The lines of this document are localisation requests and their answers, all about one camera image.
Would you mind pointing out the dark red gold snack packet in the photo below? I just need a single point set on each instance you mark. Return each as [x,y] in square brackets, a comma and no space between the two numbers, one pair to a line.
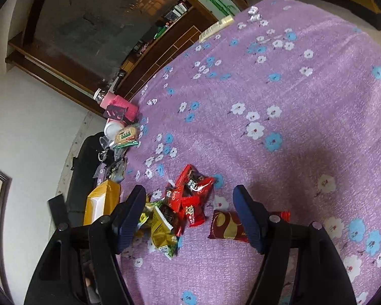
[225,225]

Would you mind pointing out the yellow cardboard box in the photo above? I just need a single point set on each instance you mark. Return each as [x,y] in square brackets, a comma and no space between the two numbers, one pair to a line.
[101,200]

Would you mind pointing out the green cracker packet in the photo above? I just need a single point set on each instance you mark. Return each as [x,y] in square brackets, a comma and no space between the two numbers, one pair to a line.
[125,135]

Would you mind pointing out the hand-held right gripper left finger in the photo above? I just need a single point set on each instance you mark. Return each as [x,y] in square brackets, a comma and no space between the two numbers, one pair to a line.
[130,225]

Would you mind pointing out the wooden glass cabinet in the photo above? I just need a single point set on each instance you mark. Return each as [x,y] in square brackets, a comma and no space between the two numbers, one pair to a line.
[82,22]

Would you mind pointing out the clear plastic bag with keys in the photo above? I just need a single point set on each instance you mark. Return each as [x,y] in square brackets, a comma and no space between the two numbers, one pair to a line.
[117,171]

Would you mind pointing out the red candy packet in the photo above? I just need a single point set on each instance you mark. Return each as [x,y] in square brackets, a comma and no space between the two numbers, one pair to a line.
[193,213]
[193,181]
[173,197]

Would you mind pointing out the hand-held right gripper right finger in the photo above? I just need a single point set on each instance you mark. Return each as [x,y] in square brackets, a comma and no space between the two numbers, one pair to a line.
[247,216]

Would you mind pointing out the black leather chair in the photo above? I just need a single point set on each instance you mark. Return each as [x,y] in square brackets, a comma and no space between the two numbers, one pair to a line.
[82,165]

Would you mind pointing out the gold green snack packet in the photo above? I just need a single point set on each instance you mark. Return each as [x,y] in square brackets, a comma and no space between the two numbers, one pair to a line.
[162,232]

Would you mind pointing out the pink sleeved bottle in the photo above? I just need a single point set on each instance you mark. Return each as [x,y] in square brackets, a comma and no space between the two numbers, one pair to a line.
[130,109]

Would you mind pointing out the small green snack packet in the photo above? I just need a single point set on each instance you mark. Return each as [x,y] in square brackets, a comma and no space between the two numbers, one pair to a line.
[144,217]

